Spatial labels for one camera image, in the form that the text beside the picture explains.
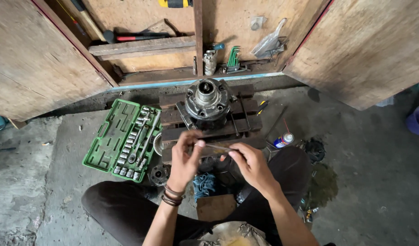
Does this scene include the small bottles on floor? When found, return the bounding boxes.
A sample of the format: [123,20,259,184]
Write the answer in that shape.
[299,197,320,223]

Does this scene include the brown wooden block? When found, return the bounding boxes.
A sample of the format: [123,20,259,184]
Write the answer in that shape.
[196,194,238,222]

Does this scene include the green plastic socket case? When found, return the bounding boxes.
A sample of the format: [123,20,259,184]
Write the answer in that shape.
[82,99,163,184]

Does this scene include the person's patterned shirt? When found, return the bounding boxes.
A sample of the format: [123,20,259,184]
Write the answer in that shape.
[178,221,272,246]

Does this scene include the black hammer red handle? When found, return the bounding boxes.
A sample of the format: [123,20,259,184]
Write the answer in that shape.
[102,30,171,44]

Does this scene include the long dark metal bolt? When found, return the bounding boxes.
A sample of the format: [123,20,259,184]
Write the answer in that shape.
[238,92,252,132]
[230,113,240,137]

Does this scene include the black round coil part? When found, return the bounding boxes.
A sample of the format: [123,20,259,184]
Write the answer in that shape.
[303,138,326,163]

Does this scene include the green hex key set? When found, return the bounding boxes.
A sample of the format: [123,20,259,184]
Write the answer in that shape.
[226,46,241,68]

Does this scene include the white ribbed clutch disc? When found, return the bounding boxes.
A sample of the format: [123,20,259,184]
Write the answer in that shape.
[153,132,164,157]

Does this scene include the grey metal pipe wrench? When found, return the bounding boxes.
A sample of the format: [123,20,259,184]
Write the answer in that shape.
[202,43,226,77]

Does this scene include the wooden shelf plank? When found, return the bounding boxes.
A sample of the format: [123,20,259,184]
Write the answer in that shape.
[88,35,197,62]

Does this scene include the blue cloth rag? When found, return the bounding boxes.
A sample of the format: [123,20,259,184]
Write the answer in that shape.
[193,172,217,203]

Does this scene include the plywood cabinet door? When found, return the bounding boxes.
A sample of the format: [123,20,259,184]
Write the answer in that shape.
[0,0,118,122]
[282,0,419,111]

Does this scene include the chrome extension bar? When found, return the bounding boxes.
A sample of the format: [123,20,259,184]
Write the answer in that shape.
[137,111,161,168]

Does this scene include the yellow black power tool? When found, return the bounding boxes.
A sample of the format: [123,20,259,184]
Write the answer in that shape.
[158,0,194,8]

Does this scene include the thin metal rod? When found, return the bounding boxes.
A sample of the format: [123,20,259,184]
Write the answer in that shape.
[194,142,238,153]

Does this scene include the clear plastic bag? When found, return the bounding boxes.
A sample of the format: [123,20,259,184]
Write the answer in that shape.
[250,18,288,59]

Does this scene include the flat dark metal bar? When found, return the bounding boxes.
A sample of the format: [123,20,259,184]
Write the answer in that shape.
[264,105,289,141]

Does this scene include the wooden handled hammer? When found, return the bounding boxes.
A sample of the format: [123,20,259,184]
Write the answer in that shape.
[70,0,106,42]

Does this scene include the person's right leg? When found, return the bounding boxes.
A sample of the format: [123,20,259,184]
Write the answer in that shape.
[227,146,312,246]

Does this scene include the grey metal pulley hub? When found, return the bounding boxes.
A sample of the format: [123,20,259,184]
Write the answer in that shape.
[148,163,172,187]

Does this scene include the blue spray can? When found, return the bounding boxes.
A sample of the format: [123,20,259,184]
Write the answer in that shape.
[273,132,295,149]

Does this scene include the row of chrome sockets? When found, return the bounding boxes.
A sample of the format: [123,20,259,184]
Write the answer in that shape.
[113,106,153,181]

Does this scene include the dark braided wrist bracelets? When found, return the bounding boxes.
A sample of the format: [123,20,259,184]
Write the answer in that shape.
[161,184,186,207]

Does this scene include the person's left hand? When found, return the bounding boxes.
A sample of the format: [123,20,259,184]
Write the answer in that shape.
[167,130,207,192]

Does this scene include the grey metal compressor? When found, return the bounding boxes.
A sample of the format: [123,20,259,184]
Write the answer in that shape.
[176,78,238,131]

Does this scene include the chrome ratchet wrench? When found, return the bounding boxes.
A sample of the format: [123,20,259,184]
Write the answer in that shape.
[128,118,149,164]

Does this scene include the person's left leg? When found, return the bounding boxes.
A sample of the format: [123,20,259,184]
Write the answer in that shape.
[81,180,217,246]

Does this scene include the purple plastic bucket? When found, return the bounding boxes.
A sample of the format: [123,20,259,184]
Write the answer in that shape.
[406,104,419,137]

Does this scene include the person's leg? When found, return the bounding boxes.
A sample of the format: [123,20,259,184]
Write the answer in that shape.
[81,180,217,246]
[227,146,312,246]

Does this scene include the person's right hand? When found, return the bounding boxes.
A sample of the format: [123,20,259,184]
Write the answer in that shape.
[220,142,282,199]

